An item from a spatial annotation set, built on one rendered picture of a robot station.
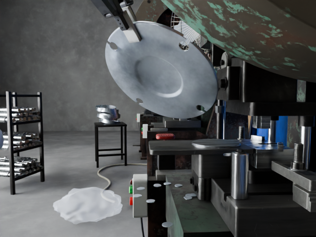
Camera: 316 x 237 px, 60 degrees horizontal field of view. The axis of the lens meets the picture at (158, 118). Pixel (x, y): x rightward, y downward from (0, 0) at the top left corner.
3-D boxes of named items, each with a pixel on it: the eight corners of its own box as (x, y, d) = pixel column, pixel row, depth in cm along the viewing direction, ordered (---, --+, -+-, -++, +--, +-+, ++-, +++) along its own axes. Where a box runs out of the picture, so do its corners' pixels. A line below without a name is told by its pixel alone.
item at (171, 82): (245, 83, 55) (246, 81, 56) (126, -6, 51) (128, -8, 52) (178, 131, 79) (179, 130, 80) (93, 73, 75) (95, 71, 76)
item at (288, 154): (256, 168, 64) (256, 149, 64) (234, 154, 79) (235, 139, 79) (293, 167, 65) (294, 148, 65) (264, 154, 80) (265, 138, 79)
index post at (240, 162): (234, 200, 53) (235, 150, 52) (229, 194, 56) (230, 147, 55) (248, 199, 53) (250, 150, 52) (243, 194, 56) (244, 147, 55)
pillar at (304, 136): (302, 169, 63) (304, 109, 62) (296, 167, 65) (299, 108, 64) (311, 169, 63) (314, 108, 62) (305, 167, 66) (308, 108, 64)
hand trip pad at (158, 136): (156, 155, 101) (156, 135, 100) (155, 152, 107) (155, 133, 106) (175, 155, 101) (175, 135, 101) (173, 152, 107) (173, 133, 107)
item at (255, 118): (258, 129, 69) (258, 114, 69) (250, 126, 74) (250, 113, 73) (270, 129, 69) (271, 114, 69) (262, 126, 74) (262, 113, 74)
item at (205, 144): (150, 205, 64) (149, 147, 63) (148, 185, 78) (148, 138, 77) (254, 202, 66) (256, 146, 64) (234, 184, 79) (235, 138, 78)
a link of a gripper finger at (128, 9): (116, 10, 56) (118, 8, 56) (132, 39, 60) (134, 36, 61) (128, 7, 54) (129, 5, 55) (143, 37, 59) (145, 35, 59)
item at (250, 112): (250, 127, 61) (251, 102, 61) (224, 119, 81) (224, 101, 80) (320, 126, 62) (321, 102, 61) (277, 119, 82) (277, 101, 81)
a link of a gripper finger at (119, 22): (117, 3, 53) (109, 12, 51) (129, 27, 56) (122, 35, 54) (112, 5, 54) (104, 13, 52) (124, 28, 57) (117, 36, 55)
